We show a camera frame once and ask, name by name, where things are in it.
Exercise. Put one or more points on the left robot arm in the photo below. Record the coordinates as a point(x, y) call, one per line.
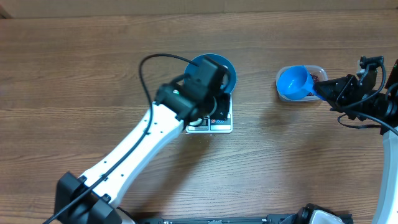
point(196, 102)

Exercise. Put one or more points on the white digital kitchen scale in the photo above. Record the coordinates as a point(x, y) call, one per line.
point(212, 126)

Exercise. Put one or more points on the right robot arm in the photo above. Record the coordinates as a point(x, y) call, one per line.
point(386, 103)

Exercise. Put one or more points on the blue plastic measuring scoop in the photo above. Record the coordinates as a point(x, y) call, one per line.
point(296, 83)

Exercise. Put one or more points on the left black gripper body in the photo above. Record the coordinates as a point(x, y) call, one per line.
point(219, 112)

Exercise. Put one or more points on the clear plastic food container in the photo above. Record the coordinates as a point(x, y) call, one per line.
point(312, 69)

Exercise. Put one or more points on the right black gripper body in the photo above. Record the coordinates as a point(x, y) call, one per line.
point(347, 94)

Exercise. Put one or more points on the blue metal bowl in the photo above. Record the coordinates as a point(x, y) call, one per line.
point(229, 81)

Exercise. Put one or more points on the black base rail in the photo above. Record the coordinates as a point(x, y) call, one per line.
point(270, 219)

